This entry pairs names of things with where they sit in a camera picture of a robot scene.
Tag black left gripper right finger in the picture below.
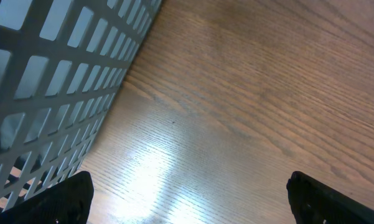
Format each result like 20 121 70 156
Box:
286 171 374 224

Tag dark grey plastic mesh basket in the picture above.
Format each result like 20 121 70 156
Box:
0 0 162 213

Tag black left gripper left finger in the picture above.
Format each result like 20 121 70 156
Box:
0 171 94 224

